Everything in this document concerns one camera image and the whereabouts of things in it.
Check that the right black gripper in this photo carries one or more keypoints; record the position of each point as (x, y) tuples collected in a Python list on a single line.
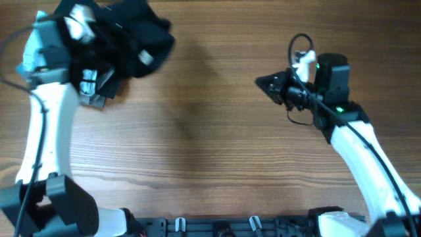
[(278, 90)]

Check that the black polo shirt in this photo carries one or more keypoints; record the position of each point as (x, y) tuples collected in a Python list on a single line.
[(129, 37)]

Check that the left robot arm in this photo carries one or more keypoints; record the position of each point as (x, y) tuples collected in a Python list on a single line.
[(45, 200)]

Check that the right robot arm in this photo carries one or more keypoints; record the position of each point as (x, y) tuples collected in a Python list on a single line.
[(320, 84)]

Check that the black folded garment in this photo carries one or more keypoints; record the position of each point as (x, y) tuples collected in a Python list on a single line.
[(99, 82)]

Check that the grey folded garment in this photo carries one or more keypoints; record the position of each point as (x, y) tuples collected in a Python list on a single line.
[(92, 101)]

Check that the light blue folded t-shirt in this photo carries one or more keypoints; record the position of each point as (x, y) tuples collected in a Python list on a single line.
[(32, 58)]

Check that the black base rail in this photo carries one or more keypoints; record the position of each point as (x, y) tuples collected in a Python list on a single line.
[(281, 226)]

